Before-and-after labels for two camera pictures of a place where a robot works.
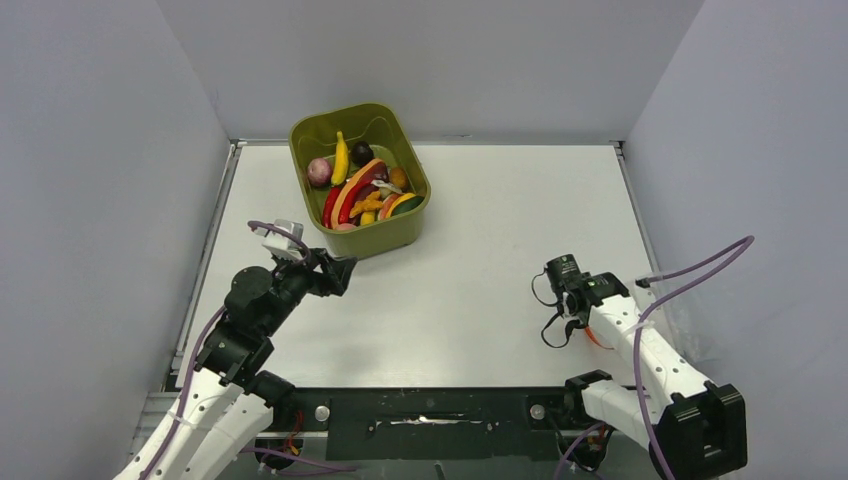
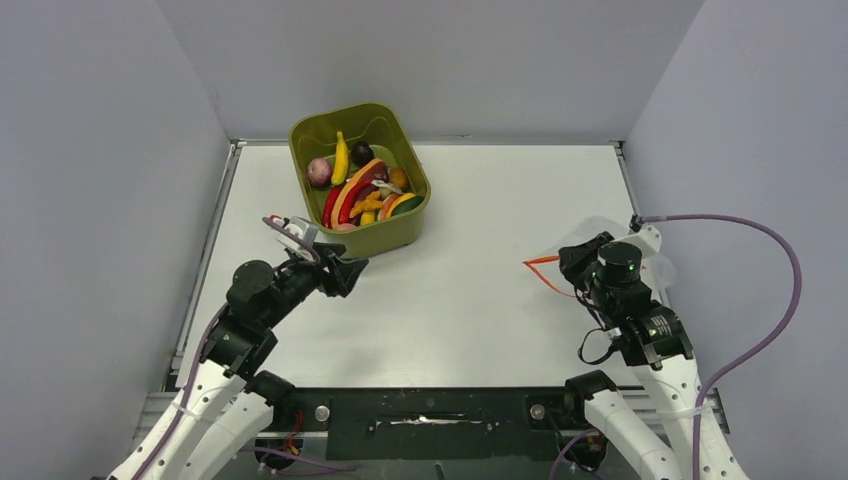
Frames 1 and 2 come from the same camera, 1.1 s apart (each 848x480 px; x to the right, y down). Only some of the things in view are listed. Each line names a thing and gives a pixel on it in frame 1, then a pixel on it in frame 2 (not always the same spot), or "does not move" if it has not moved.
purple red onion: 319,172 does not move
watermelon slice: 385,204 does not move
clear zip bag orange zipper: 593,336 → 655,265
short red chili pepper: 329,204 does not move
